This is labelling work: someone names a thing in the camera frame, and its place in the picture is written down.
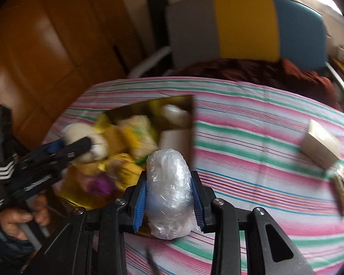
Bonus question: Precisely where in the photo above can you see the clear plastic bag bundle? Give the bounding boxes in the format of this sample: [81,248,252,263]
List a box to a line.
[145,149,197,240]

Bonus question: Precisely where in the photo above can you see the snack packet with green edge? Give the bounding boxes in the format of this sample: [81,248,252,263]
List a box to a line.
[332,165,344,216]

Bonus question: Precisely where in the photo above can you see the purple snack packet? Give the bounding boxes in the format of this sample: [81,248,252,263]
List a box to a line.
[84,174,115,195]

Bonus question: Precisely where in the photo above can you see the yellow sock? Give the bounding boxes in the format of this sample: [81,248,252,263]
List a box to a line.
[105,153,143,192]

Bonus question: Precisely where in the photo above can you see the beige sock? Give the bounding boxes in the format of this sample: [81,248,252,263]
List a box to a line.
[62,123,108,164]

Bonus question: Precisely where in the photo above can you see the large yellow sponge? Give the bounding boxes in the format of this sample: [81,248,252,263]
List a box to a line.
[102,125,128,157]

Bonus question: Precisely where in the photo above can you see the white foam sponge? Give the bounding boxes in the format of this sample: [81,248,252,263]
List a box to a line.
[159,129,192,163]

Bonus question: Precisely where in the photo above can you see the person's left hand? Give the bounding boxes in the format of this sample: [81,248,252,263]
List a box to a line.
[0,194,50,241]

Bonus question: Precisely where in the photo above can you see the gold storage box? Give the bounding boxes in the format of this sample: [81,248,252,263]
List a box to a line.
[56,95,194,210]

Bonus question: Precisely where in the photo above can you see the small green printed packet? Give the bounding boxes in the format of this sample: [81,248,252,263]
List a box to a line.
[119,115,158,162]

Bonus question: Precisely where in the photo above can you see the beige cardboard box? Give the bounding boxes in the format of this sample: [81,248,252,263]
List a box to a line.
[300,119,341,170]

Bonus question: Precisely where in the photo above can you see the striped bed sheet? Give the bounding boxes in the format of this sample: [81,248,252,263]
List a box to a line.
[45,77,344,274]

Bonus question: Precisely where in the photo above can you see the wooden wardrobe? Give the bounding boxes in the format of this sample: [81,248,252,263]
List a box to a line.
[0,0,146,148]

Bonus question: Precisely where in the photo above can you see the tricolour bed headboard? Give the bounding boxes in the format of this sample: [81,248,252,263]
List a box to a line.
[147,0,328,72]

